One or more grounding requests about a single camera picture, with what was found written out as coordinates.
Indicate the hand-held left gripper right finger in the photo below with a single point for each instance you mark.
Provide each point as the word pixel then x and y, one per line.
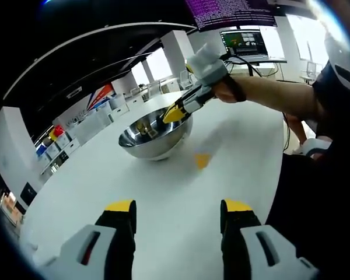
pixel 265 251

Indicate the red and yellow bins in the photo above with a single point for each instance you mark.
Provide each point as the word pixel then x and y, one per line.
pixel 58 131

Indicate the pile of yellow QQ candies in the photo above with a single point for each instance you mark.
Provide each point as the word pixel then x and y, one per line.
pixel 202 160

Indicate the person's right hand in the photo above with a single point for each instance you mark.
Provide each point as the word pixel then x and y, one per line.
pixel 226 94

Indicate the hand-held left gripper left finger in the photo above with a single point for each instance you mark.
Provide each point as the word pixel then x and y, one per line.
pixel 78 248

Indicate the row of white storage bins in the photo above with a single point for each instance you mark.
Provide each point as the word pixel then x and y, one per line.
pixel 59 143

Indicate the person's leg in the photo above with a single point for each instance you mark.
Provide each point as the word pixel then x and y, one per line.
pixel 296 128

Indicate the white table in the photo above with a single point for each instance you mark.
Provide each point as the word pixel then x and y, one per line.
pixel 178 233

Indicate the small computer monitor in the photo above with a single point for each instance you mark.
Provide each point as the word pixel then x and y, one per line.
pixel 245 42

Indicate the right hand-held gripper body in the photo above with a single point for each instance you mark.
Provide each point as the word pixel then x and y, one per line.
pixel 210 68

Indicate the white office chair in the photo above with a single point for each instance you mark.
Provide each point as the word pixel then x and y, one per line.
pixel 185 78
pixel 314 70

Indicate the grey storage bin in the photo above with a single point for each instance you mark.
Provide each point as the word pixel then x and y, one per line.
pixel 117 102

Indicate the stainless steel bowl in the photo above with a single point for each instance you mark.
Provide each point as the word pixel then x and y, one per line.
pixel 151 148

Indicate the person in dark clothes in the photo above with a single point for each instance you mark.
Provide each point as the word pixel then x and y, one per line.
pixel 309 204

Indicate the white chair armrest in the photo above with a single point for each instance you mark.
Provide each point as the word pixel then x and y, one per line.
pixel 312 144

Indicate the white worn device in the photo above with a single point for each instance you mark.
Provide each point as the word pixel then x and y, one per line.
pixel 336 49

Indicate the blue storage bin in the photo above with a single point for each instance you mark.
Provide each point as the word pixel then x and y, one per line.
pixel 41 149

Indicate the white mesh chair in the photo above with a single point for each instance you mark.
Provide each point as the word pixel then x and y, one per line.
pixel 91 128

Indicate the large monitor with purple text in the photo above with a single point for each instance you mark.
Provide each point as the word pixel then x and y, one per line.
pixel 230 14

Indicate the striped wall banner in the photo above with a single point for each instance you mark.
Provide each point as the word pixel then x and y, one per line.
pixel 100 97

